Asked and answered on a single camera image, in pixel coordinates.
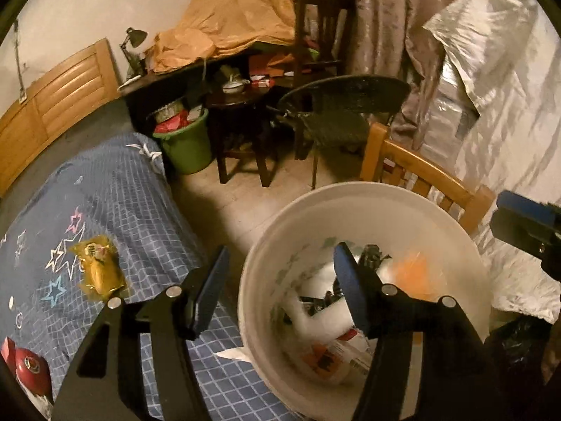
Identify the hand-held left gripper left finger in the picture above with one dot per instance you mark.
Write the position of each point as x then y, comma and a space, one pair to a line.
206, 298

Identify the dark desk lamp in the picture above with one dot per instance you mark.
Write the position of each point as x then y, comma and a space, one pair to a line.
136, 35

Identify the green plastic bucket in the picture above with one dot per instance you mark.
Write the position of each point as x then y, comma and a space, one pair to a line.
188, 149

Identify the dark wooden chair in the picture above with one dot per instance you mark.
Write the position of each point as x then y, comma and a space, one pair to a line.
302, 17

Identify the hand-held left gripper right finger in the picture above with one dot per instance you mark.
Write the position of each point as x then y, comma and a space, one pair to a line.
350, 289

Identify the gold foil wrapper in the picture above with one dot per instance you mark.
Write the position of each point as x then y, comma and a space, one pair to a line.
101, 272

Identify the dark wooden desk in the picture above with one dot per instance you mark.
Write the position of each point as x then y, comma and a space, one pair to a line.
140, 101

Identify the dark plaid cloth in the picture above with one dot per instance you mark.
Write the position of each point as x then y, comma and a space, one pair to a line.
371, 256

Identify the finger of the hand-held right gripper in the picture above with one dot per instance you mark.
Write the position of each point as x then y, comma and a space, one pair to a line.
521, 210

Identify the blue checked bedsheet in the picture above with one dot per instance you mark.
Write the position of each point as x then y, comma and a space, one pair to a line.
131, 193

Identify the orange plastic wrapper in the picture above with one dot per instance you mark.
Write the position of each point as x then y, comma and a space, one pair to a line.
412, 276

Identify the orange cloth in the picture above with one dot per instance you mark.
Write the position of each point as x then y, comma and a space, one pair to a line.
236, 13

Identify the white plastic sheet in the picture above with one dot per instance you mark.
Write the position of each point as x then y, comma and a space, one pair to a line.
504, 96

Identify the light wooden chair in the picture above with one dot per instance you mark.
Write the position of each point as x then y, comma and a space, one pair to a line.
420, 171

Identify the white bottle with orange label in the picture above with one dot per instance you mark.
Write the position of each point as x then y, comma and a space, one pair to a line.
333, 359

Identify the white paper scrap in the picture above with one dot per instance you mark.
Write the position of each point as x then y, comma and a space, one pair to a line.
232, 354

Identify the white wet wipes packet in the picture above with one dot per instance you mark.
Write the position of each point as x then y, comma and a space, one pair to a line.
315, 329

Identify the light wooden headboard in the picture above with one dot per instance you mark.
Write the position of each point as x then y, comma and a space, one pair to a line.
65, 87

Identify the red round container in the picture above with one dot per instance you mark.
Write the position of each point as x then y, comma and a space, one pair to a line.
33, 368

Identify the black plastic bag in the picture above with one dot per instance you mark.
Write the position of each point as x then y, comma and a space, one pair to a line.
521, 342

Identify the white plastic bucket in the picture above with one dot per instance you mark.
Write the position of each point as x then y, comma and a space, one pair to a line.
307, 219

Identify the beige patterned curtain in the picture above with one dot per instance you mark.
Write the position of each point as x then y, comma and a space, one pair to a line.
385, 17

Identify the round dark wooden table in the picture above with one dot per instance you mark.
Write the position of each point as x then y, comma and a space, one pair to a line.
236, 98

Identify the dark wicker chair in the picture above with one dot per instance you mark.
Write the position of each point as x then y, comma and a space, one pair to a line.
350, 96

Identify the white bowl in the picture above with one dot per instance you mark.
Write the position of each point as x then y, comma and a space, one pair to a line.
232, 87

